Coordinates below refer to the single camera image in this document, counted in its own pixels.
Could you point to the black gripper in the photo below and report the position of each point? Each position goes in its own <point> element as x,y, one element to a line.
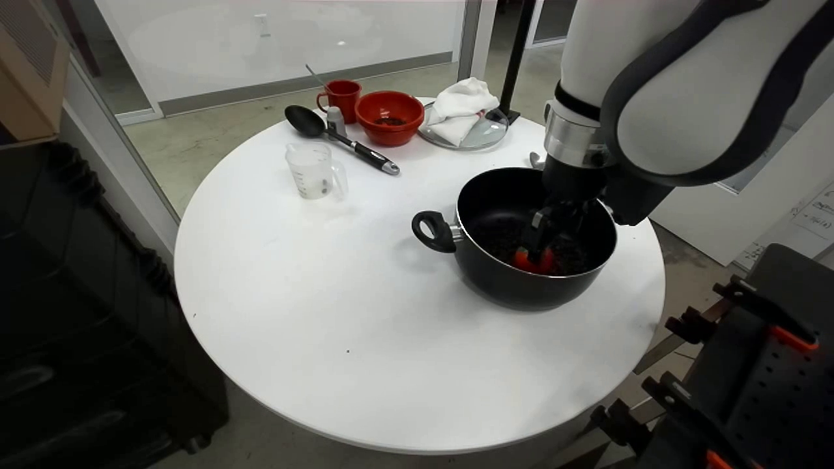
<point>569,191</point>

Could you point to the red toy tomato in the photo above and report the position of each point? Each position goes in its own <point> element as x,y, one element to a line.
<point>522,260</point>

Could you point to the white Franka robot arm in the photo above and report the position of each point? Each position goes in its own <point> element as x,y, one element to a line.
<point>660,87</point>

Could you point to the round glass lid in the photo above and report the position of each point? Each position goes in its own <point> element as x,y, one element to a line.
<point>486,137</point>

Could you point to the white cloth with red print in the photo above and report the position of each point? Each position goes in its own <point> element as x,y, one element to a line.
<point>458,105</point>

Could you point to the black tripod pole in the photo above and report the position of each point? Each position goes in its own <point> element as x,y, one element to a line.
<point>520,53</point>

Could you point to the red bowl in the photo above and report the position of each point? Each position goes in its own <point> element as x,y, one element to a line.
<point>372,131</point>

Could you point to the black clamp with orange trigger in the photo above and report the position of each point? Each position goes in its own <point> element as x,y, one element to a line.
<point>686,419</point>
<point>764,317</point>

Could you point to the small white shaker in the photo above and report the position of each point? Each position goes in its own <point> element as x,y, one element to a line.
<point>334,115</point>

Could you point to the clear plastic cup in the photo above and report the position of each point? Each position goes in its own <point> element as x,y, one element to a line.
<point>310,171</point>

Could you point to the red cup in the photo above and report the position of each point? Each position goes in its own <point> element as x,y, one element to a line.
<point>345,96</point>

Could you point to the black ladle spoon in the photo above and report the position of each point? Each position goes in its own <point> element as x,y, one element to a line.
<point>303,120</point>

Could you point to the black perforated base board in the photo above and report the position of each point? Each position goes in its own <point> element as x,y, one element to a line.
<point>781,401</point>

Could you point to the black drawer cabinet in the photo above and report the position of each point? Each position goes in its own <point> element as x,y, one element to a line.
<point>69,304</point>

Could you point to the cardboard box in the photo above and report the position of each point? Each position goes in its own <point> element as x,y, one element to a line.
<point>27,96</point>

